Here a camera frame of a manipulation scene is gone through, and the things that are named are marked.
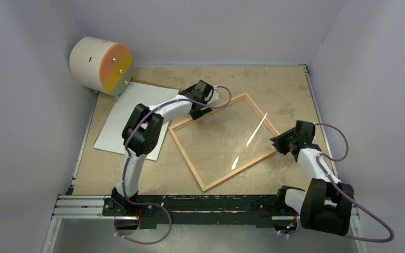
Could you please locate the wooden picture frame with glass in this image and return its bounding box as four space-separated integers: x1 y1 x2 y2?
169 93 279 192

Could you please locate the glossy printed photo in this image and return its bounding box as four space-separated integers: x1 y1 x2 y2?
94 82 179 154

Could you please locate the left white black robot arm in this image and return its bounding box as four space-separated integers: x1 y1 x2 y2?
111 80 220 216

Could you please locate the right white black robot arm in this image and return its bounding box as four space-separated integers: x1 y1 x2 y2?
271 120 354 236

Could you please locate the brown cardboard backing board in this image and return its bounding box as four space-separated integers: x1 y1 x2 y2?
131 79 180 133

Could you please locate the white cylindrical drum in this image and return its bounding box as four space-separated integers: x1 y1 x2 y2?
69 36 134 98

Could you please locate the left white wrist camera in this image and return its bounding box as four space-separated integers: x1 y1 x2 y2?
207 85 221 104

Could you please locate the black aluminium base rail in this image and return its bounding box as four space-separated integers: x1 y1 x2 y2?
51 194 360 231

